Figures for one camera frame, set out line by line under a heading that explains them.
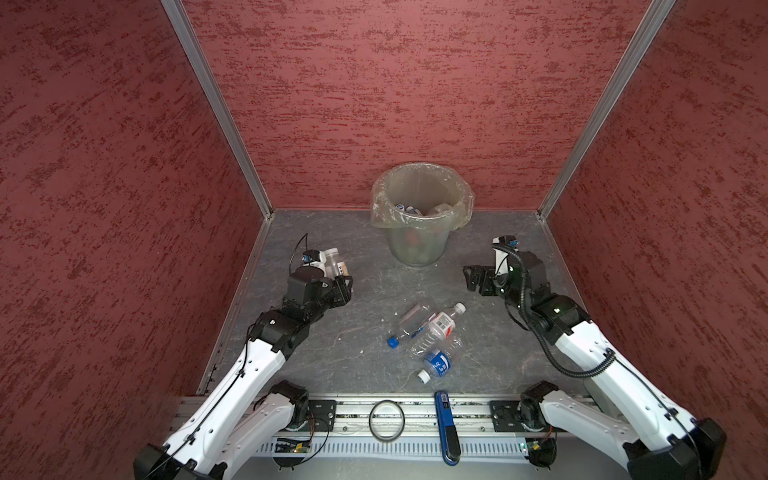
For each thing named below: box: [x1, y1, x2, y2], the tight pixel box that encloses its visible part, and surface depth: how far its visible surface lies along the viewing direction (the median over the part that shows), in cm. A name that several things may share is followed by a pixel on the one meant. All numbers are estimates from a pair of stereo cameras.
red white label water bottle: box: [410, 302, 467, 358], surface depth 86 cm
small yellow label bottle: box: [324, 248, 349, 279], surface depth 76 cm
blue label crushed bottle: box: [417, 349, 452, 385], surface depth 79 cm
